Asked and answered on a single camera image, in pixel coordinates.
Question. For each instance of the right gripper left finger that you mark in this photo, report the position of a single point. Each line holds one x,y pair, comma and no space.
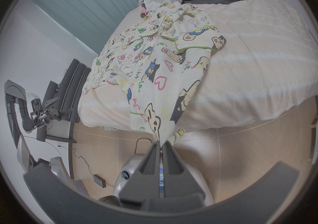
139,188

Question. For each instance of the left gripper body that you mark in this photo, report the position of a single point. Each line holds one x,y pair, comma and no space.
53,114

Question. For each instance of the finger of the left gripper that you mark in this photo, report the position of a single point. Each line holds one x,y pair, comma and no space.
64,113
51,103

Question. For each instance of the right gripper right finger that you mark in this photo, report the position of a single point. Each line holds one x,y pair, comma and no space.
183,188

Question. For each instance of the white printed pyjama top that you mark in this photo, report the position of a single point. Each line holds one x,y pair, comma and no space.
154,74

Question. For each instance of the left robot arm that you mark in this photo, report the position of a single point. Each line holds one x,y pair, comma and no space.
24,118

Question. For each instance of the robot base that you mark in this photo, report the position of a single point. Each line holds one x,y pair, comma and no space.
198,180

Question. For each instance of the bed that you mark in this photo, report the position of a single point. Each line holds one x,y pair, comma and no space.
260,56

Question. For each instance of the black padded sofa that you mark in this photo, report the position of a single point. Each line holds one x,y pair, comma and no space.
72,81

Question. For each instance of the black power adapter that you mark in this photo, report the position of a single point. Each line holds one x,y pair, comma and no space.
99,180

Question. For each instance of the blue-green curtain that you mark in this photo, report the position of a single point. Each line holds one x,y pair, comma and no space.
74,7

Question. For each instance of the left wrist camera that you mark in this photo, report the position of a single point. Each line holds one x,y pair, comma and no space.
36,105

